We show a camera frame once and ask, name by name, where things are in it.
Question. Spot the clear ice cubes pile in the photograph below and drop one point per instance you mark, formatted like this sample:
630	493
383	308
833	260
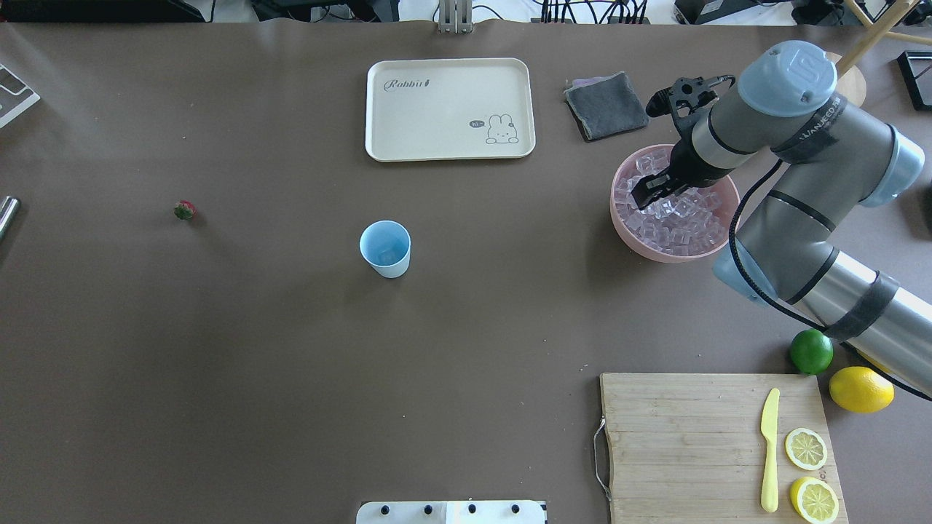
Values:
673	225

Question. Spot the steel muddler with black cap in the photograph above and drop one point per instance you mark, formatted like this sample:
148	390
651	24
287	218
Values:
9	208

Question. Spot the wooden stand with round base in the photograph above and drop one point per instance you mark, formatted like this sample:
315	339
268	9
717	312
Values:
851	82

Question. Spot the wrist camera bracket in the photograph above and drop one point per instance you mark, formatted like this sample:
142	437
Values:
691	94

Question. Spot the green lime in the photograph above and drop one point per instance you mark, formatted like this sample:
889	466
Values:
811	352

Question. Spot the lemon slice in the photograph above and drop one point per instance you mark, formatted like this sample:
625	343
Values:
806	449
814	500

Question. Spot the grey folded cloth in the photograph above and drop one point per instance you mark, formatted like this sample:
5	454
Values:
605	105

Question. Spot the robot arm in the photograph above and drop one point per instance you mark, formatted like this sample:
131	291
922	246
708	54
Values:
837	156

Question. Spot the wooden cutting board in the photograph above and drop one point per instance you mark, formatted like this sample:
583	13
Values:
686	447

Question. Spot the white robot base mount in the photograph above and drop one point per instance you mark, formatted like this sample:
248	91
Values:
453	511

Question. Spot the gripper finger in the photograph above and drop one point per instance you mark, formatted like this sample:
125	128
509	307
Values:
644	195
669	204

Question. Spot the red strawberry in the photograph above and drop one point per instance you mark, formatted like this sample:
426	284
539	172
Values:
184	210

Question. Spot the black frame object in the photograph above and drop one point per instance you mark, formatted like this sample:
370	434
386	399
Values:
915	69

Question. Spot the cream rabbit tray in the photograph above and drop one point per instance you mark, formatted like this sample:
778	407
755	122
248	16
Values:
461	108

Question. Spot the light blue cup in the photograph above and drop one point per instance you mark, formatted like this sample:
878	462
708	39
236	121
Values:
386	247

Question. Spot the lemon slice upper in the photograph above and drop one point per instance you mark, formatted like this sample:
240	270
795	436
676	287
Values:
806	449

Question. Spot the pink bowl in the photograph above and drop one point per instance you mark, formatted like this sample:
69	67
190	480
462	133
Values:
623	229

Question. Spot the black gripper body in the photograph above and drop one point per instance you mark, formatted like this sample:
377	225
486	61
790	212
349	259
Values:
685	164

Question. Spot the yellow plastic knife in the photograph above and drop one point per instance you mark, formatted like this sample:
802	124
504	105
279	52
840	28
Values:
769	498

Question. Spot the yellow lemon near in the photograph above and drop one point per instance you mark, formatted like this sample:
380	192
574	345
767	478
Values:
861	390

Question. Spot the lemon slice lower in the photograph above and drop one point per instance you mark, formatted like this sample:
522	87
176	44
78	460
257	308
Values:
814	500

